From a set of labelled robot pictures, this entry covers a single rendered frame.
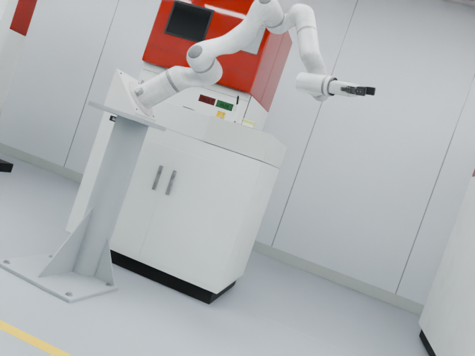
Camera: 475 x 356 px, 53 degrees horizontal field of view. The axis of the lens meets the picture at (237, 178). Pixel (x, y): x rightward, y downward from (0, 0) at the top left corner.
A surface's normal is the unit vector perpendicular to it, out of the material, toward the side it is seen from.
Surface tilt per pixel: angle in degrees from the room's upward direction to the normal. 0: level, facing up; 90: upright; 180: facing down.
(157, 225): 90
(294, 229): 90
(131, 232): 90
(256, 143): 90
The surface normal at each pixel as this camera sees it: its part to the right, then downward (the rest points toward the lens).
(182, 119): -0.23, -0.04
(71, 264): 0.89, 0.32
